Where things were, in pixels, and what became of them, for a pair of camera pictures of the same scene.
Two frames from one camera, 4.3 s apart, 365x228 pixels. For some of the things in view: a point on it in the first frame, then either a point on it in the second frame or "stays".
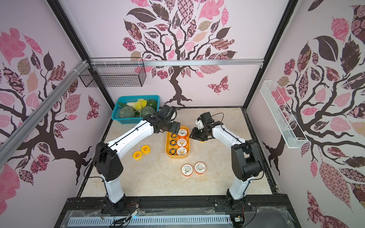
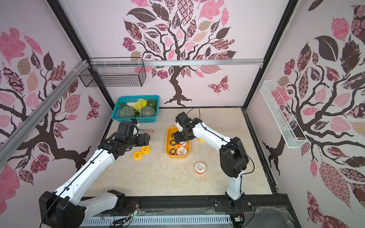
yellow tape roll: [145, 149] stays
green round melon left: [127, 111] stays
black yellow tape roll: [172, 151] stays
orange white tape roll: [187, 169] → [182, 144]
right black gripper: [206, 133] → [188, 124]
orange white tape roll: [182, 151] stays
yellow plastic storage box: [177, 146] stays
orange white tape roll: [200, 167] stays
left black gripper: [174, 128] → [142, 137]
